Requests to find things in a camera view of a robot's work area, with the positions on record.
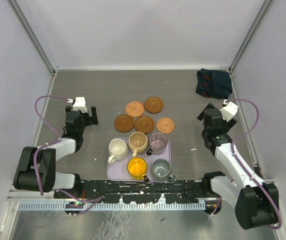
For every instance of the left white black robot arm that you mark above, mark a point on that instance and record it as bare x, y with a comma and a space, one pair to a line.
37, 165

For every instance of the slotted cable duct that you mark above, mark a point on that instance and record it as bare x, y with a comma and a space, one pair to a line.
65, 205

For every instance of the beige ceramic mug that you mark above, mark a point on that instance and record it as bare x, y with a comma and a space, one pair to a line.
137, 143

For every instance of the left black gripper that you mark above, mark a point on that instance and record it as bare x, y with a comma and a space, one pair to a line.
90, 120

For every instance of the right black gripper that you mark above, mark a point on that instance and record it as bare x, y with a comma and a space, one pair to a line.
227, 125

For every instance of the white ceramic mug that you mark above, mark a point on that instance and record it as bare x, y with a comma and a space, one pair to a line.
118, 150

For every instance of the dark wooden coaster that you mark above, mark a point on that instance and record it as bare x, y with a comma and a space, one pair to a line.
154, 105
124, 123
144, 124

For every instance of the dark blue folded cloth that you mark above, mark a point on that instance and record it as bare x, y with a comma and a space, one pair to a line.
213, 84

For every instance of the purple glass mug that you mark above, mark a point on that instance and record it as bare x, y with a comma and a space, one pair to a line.
157, 144

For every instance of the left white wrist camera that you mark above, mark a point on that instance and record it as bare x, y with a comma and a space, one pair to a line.
80, 105

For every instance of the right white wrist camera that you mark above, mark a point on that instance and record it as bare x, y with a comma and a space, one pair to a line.
228, 110

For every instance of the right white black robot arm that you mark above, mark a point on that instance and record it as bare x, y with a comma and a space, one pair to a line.
255, 202

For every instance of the light woven coaster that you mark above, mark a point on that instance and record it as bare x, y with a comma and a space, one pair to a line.
165, 125
134, 109

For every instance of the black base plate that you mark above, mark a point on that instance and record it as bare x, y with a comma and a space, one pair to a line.
180, 191

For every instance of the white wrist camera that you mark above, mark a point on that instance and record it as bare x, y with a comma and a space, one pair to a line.
80, 105
228, 110

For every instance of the grey ceramic mug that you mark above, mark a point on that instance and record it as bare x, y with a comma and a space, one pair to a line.
161, 171

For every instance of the yellow glass mug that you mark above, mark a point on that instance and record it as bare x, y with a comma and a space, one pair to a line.
137, 169

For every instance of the lilac plastic tray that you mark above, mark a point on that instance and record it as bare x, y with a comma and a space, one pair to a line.
118, 170

